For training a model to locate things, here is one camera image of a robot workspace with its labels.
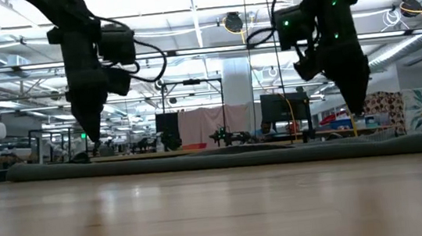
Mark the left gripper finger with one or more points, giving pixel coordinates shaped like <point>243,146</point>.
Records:
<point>92,118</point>

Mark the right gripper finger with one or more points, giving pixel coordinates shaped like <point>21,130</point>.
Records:
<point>353,91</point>

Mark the grey waffle-weave towel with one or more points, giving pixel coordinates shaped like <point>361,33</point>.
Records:
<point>200,162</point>

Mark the small black robot arm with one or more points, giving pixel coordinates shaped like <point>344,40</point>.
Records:
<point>228,136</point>

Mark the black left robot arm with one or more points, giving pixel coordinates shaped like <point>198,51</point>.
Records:
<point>58,8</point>

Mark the blue bin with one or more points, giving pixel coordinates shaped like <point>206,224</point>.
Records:
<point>343,123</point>

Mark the brown floral cloth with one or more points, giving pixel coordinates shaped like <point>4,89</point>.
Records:
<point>385,109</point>

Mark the black panel on legs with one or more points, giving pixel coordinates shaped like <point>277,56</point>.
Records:
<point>284,106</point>

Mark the black screen panel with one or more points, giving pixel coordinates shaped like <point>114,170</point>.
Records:
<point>167,124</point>

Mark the person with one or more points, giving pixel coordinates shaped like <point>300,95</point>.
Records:
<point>265,128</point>

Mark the orange tray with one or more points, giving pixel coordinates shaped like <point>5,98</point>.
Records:
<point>194,146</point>

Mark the pink hanging cloth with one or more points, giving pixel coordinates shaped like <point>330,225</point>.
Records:
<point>211,122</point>

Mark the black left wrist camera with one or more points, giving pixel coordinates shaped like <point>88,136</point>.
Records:
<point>117,45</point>

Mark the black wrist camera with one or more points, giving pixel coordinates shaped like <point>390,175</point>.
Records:
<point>117,45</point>
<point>295,26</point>

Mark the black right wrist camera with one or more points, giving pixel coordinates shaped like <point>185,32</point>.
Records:
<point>295,26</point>

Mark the silver ribbed air duct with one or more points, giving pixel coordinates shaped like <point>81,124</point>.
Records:
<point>396,51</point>

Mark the black frame workstation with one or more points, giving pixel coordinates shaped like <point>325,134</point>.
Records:
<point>30,146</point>

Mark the black overhead camera stand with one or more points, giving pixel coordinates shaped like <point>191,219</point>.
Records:
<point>191,81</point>

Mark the horizontal ceiling rail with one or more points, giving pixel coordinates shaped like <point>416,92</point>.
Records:
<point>196,51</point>

